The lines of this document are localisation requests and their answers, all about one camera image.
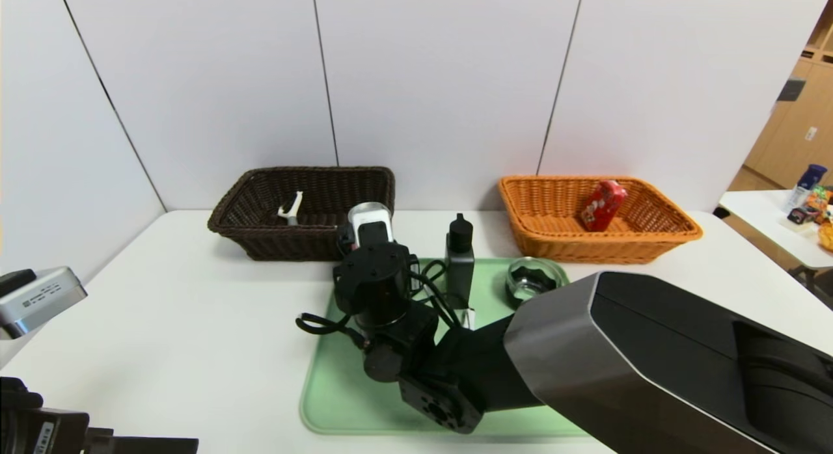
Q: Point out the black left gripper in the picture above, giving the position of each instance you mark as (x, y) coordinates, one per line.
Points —
(47, 434)

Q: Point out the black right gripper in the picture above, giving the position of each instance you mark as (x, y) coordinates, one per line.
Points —
(345, 239)

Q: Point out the black squeeze bottle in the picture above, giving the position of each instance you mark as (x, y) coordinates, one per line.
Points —
(459, 272)

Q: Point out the red cartoon milk carton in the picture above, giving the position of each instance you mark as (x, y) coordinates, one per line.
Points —
(602, 207)

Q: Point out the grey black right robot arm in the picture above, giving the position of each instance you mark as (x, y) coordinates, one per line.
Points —
(651, 363)

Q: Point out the dark brown wicker basket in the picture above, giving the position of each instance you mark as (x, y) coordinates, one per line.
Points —
(293, 239)

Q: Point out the orange wicker basket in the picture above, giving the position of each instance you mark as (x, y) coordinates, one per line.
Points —
(553, 246)

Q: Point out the orange food item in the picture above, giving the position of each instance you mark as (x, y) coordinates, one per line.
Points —
(828, 236)

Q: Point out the white marker black cap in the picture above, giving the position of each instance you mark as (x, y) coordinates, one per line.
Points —
(468, 319)

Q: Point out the light green plastic tray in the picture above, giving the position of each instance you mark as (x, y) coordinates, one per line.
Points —
(338, 402)

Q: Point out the glass cup black holder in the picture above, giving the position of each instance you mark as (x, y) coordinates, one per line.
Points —
(527, 278)

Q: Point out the small dark box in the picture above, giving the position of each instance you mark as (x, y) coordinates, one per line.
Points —
(802, 215)

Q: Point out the clear bottle blue cap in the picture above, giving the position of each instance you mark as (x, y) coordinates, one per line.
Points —
(807, 181)

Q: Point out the dark grey cabinet plate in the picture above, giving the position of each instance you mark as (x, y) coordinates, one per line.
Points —
(789, 90)

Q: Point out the colourful snack packet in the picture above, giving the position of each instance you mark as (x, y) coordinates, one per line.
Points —
(819, 199)

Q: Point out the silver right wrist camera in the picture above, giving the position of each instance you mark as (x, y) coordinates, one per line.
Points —
(371, 212)

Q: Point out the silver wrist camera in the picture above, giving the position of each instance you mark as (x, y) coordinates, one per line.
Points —
(371, 212)
(45, 304)

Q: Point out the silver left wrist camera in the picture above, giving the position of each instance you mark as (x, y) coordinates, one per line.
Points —
(45, 304)

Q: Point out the small white cabinet switch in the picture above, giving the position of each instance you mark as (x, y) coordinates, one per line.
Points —
(811, 134)

